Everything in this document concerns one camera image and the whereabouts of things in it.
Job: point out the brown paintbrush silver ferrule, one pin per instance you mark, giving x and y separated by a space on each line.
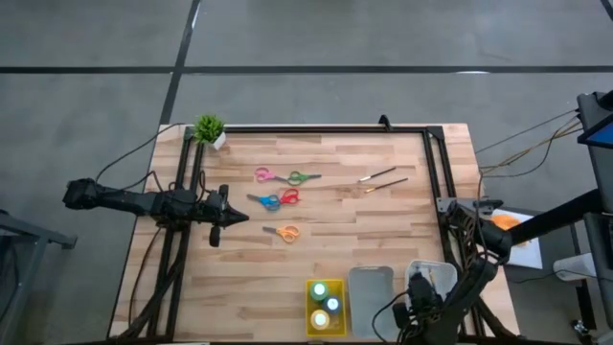
378 174

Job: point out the white plastic bin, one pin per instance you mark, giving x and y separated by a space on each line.
447 278

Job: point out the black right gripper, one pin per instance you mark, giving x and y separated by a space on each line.
421 297

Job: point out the green paint bottle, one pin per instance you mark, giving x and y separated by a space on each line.
319 291

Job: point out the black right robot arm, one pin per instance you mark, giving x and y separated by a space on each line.
471 287

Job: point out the black clamp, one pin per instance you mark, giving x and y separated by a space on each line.
384 123

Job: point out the white paper roll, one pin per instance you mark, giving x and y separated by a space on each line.
574 266

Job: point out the computer monitor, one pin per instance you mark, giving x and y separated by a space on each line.
598 136

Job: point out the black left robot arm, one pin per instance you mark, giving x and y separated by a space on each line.
124 201

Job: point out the light grey plastic bin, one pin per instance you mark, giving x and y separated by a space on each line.
369 302

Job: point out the arm base mounting bracket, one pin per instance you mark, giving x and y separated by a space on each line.
479 205

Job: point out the black monitor stand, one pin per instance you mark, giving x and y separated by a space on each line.
604 230

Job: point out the grey metal cart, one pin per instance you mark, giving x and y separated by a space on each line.
38 229

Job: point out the yellow paint bottle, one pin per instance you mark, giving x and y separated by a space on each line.
320 319

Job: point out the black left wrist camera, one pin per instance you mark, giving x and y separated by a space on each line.
215 201

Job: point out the yellow plastic basket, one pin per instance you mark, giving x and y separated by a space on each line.
339 328

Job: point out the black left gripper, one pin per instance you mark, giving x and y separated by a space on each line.
215 237

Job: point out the potted green plant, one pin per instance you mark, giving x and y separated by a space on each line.
209 128

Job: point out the white paper sheet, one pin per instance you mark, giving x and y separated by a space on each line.
527 254

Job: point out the orange object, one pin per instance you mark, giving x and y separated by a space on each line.
507 223

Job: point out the black support beam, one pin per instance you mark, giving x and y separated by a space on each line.
551 218

